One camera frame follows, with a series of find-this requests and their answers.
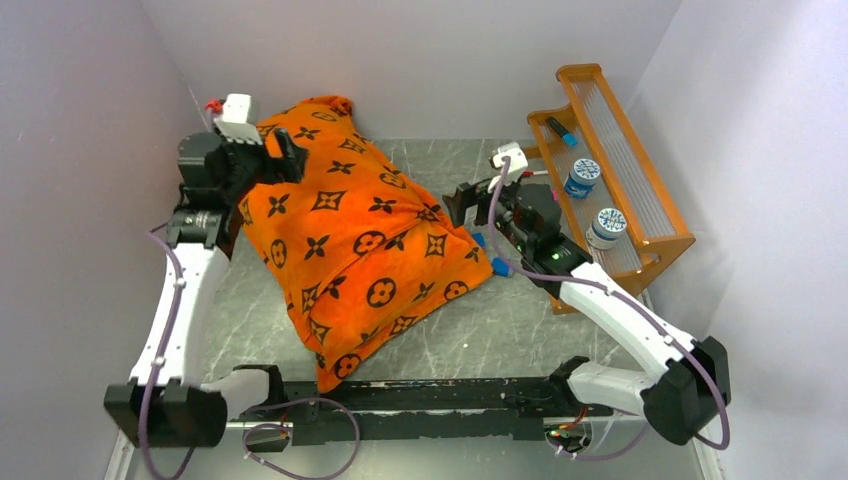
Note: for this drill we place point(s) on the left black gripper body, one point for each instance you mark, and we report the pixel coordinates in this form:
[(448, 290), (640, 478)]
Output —
[(250, 165)]

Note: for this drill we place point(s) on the blue white round jar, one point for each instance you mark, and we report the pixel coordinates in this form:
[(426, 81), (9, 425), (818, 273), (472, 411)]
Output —
[(582, 178)]

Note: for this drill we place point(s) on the blue block front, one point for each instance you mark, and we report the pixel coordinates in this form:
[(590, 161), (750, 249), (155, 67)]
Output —
[(501, 268)]

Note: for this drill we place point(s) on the blue block near pillow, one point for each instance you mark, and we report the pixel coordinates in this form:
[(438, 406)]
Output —
[(479, 239)]

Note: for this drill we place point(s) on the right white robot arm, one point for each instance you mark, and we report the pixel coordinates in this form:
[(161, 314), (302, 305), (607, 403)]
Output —
[(683, 388)]

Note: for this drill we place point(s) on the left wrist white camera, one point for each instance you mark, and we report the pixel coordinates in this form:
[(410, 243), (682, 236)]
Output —
[(237, 120)]

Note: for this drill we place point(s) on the orange patterned pillowcase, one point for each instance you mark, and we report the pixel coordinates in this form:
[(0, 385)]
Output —
[(360, 251)]

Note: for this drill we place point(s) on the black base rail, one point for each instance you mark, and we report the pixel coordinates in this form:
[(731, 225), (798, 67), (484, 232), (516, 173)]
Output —
[(520, 408)]

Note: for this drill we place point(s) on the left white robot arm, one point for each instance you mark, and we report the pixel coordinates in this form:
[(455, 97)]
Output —
[(164, 403)]

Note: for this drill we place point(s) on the orange wooden rack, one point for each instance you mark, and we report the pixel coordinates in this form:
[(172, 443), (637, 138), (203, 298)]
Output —
[(613, 200)]

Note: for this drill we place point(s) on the black marker blue cap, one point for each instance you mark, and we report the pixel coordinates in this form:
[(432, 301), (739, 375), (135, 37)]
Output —
[(562, 132)]

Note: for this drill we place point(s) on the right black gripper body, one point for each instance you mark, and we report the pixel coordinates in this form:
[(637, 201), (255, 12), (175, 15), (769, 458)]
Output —
[(504, 219)]

